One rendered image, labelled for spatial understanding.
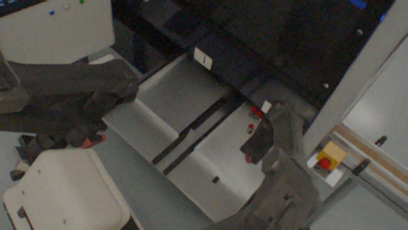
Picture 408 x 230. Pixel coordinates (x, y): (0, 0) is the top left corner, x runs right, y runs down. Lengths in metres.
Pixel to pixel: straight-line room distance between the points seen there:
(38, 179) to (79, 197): 0.11
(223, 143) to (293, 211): 0.85
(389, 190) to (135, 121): 0.96
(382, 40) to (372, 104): 2.04
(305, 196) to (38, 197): 0.54
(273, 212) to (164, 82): 1.05
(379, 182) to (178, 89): 0.83
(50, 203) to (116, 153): 1.58
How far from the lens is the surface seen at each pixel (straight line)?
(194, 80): 1.59
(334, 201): 1.84
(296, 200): 0.64
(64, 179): 0.83
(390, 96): 3.17
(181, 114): 1.49
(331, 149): 1.38
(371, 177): 1.53
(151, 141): 1.43
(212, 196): 1.35
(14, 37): 1.55
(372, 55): 1.06
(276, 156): 0.65
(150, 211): 2.25
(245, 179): 1.40
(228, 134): 1.47
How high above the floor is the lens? 2.13
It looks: 56 degrees down
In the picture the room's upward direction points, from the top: 12 degrees clockwise
